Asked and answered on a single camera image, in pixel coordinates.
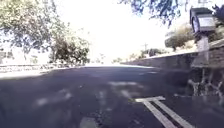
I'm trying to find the grey asphalt road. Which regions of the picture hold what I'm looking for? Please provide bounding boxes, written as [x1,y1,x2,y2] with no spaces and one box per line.
[0,64,224,128]

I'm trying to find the mailbox on white post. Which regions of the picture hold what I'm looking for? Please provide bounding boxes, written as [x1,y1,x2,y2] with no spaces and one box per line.
[189,6,217,66]

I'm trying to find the trees behind stone wall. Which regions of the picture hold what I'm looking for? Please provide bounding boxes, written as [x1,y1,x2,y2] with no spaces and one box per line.
[128,0,224,61]

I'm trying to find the row of trees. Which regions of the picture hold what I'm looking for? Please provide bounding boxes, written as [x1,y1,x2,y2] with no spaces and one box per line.
[0,0,92,66]

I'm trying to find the low roadside wall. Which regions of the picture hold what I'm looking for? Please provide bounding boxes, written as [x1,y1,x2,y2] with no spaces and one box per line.
[0,63,73,74]

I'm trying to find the dark stone wall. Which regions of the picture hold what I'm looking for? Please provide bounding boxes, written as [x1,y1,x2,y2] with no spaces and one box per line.
[120,39,224,98]

